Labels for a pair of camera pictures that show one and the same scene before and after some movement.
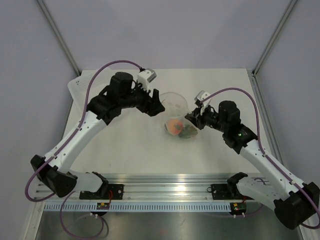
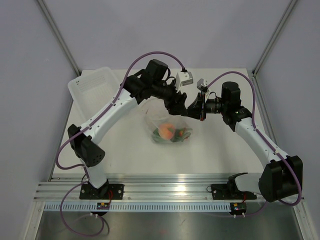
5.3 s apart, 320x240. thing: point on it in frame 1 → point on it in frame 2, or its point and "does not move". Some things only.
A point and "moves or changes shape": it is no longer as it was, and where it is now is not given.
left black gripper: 153,106 → 175,104
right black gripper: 197,119 → 194,109
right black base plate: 226,192 does not move
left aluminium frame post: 60,35 does not move
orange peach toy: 175,126 → 166,131
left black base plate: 106,191 does not move
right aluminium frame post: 274,36 does not move
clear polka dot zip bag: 176,124 moves or changes shape
